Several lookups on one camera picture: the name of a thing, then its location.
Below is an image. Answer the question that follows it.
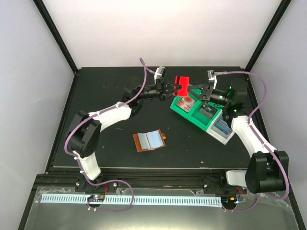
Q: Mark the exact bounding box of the red credit card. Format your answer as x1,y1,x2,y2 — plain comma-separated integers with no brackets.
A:
173,76,190,97

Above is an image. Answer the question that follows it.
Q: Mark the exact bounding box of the brown leather card holder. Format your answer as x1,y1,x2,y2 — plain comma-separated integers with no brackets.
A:
133,129,166,152

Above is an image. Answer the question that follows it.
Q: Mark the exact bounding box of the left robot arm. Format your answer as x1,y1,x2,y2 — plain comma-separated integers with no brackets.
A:
64,76,182,191

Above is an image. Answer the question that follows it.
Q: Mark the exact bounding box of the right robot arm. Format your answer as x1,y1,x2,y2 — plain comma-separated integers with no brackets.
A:
188,79,290,199

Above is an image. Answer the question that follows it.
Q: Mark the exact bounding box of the red card stack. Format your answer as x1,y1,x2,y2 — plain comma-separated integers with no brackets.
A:
177,96,196,113

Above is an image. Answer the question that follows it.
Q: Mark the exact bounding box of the black card stack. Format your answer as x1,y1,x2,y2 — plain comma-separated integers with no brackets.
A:
199,104,217,119

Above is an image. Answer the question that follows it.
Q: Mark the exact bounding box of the green bin with red cards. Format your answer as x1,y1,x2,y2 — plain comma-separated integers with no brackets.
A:
170,89,203,121

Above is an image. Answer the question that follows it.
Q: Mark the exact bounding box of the green bin with black cards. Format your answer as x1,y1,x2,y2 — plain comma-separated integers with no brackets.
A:
187,96,222,132

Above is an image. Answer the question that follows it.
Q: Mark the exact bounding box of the blue card stack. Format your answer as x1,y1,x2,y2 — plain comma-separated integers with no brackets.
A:
214,119,232,135

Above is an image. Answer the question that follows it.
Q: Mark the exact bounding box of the white bin with blue cards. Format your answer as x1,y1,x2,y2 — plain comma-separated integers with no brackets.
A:
206,112,235,145

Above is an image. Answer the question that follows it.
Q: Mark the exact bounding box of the right circuit board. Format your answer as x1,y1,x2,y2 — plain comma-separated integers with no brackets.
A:
225,196,245,204

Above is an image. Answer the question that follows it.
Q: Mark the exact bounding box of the circuit board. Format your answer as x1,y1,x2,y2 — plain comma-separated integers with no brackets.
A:
225,196,245,204
87,195,105,203

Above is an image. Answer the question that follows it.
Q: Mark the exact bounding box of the left circuit board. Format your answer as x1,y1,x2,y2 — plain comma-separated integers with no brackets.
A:
87,195,105,203

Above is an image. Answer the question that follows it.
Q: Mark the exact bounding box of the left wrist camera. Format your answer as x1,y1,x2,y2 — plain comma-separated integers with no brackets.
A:
154,66,165,80

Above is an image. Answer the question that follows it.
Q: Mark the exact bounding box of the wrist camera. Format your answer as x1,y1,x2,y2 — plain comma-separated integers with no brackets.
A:
154,66,165,80
207,70,217,89

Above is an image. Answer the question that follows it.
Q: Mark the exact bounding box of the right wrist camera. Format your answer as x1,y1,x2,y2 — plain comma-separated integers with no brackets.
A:
207,70,217,89

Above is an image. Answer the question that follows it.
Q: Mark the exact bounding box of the white slotted cable duct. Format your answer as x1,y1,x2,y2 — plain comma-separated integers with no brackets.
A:
40,194,222,207

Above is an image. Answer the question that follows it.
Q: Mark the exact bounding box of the right black frame post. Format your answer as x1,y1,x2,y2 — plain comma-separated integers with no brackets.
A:
245,0,292,71

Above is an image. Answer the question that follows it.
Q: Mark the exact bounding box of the black frame post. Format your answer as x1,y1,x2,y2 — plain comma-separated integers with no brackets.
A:
33,0,79,74
245,0,292,71

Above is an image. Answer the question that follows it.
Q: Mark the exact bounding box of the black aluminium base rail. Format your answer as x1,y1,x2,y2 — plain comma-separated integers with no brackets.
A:
33,168,244,195

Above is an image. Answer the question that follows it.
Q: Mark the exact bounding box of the left black frame post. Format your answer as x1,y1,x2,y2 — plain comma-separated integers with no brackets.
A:
33,0,79,74

